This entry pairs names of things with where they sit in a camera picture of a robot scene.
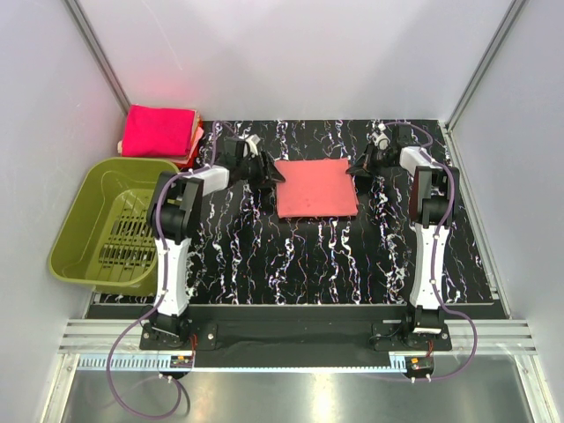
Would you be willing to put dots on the stack of folded shirts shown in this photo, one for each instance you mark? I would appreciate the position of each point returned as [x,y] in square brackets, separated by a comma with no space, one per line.
[198,128]

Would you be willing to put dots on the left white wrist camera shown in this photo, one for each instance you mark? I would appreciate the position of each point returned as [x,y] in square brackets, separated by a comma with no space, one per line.
[252,142]

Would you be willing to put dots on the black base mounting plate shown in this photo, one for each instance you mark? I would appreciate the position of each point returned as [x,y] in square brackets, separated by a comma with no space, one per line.
[282,337]

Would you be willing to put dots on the olive green plastic basket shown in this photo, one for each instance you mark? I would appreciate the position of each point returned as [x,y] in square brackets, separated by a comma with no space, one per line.
[105,242]

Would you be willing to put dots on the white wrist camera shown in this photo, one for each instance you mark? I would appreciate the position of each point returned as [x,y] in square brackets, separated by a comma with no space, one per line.
[381,141]
[252,142]

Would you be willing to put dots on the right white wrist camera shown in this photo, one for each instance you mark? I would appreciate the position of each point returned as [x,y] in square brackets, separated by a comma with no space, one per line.
[381,141]

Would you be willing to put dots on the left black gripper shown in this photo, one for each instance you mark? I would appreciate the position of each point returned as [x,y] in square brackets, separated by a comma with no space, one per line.
[266,175]

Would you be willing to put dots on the aluminium frame rail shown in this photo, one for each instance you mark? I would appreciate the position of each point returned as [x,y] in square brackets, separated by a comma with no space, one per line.
[91,40]

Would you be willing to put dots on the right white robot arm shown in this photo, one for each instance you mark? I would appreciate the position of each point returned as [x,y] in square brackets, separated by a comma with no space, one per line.
[432,210]

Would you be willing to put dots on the folded magenta t shirt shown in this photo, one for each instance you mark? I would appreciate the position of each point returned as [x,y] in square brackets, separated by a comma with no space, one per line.
[156,132]

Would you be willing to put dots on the salmon pink t shirt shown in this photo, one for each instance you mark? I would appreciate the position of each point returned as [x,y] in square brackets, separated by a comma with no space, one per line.
[315,189]

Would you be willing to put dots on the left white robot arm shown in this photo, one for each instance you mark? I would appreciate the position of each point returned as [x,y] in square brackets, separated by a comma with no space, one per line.
[174,218]

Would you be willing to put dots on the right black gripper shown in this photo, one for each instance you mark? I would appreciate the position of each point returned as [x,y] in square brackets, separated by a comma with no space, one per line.
[361,168]

